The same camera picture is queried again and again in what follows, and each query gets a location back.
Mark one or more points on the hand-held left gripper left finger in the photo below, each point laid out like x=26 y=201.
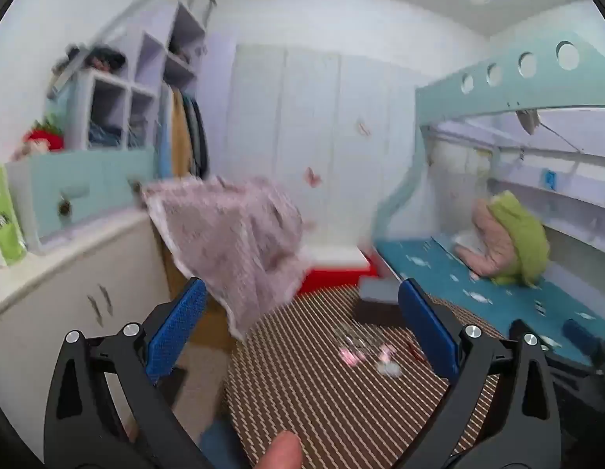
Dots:
x=177 y=327

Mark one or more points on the pink patterned cloth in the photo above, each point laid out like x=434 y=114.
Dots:
x=224 y=234

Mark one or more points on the yellow hanging garment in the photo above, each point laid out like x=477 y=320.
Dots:
x=181 y=132

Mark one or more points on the pink heart charm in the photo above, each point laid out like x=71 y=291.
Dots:
x=386 y=350

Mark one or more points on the white wardrobe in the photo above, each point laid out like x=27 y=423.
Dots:
x=307 y=132

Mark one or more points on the teal drawer unit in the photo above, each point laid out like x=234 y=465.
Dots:
x=102 y=180

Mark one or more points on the green and white box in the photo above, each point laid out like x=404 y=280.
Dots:
x=6 y=234

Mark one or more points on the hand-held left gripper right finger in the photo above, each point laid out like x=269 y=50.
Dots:
x=429 y=327

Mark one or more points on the blue bed sheet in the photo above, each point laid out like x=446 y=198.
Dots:
x=429 y=264

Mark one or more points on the dark hanging garments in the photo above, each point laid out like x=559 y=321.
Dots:
x=198 y=137

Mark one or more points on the white stepped shelf unit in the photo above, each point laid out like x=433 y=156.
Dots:
x=150 y=58

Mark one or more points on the pink rabbit charm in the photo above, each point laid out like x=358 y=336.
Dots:
x=349 y=356

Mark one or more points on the white cabinet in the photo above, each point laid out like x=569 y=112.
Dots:
x=48 y=303

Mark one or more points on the pink butterfly wall sticker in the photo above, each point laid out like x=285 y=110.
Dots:
x=363 y=127
x=312 y=177

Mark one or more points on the person's left hand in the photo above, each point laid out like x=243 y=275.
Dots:
x=280 y=452

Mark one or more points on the dark items on shelf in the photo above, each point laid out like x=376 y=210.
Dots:
x=99 y=58

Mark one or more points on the folded blue jeans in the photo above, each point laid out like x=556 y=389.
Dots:
x=104 y=137

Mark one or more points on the grey rectangular box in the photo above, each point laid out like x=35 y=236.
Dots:
x=375 y=303

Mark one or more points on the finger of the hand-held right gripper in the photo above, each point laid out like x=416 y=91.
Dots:
x=580 y=334
x=581 y=386

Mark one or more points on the person's blue trouser leg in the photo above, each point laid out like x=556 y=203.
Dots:
x=219 y=444

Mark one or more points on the red storage box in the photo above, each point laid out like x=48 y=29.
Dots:
x=331 y=278

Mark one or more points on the pearl and gold earrings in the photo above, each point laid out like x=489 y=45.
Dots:
x=389 y=369

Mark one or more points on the red plush toy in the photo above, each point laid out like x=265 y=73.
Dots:
x=41 y=139

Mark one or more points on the teal bunk bed frame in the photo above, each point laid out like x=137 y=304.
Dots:
x=527 y=88

